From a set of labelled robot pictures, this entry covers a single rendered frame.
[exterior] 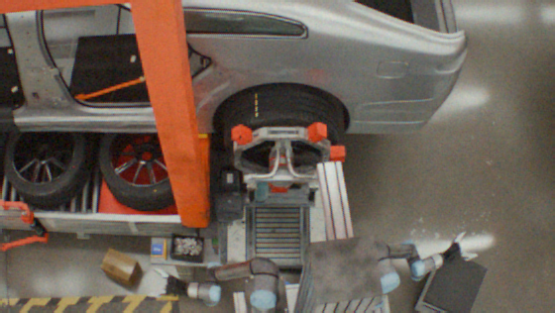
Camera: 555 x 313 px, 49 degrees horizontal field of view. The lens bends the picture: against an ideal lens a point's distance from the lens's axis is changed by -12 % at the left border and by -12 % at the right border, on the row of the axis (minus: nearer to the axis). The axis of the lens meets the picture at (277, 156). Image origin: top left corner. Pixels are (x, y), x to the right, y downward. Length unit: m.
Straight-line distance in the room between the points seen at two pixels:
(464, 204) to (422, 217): 0.35
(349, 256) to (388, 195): 2.39
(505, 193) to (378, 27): 2.15
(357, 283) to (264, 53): 1.43
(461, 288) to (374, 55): 1.71
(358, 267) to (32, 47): 2.10
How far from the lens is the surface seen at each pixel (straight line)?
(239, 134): 3.76
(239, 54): 3.49
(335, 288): 2.51
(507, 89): 5.66
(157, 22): 2.43
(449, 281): 4.43
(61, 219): 4.55
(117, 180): 4.40
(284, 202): 4.63
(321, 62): 3.55
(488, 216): 5.05
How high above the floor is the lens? 4.43
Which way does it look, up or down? 63 degrees down
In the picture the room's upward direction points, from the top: 4 degrees clockwise
